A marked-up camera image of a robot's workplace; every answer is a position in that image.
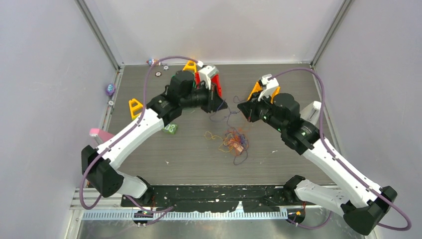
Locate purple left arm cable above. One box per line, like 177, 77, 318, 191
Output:
79, 55, 205, 227

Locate orange yellow purple cables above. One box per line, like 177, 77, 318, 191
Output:
204, 126, 249, 166

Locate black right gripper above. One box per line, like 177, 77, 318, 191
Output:
237, 90, 285, 132

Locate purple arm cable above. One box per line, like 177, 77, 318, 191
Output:
268, 68, 413, 232
79, 55, 205, 227

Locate yellow triangular toy block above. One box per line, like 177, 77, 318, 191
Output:
128, 98, 143, 120

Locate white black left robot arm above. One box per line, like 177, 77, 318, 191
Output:
81, 69, 227, 206

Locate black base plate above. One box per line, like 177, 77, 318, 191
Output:
135, 185, 304, 213

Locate small clown figurine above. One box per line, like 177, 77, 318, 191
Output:
146, 58, 161, 66

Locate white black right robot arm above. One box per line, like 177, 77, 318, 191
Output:
237, 93, 398, 236

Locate green monster toy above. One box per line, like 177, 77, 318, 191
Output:
163, 122, 178, 134

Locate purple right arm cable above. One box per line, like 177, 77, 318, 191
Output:
268, 68, 413, 232

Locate red plastic bin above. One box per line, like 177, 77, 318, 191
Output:
194, 73, 222, 97

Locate pink toy toaster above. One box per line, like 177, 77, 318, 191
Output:
89, 128, 114, 145

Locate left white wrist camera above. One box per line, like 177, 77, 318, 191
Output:
197, 64, 219, 90

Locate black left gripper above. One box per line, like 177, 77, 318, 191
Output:
180, 81, 227, 113

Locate orange plastic bin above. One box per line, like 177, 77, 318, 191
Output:
247, 81, 281, 102

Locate small wooden block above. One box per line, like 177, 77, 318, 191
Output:
232, 142, 244, 154

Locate purple egg toy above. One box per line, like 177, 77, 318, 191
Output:
105, 83, 116, 96

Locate white toy toaster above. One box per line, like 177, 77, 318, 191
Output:
300, 101, 321, 126

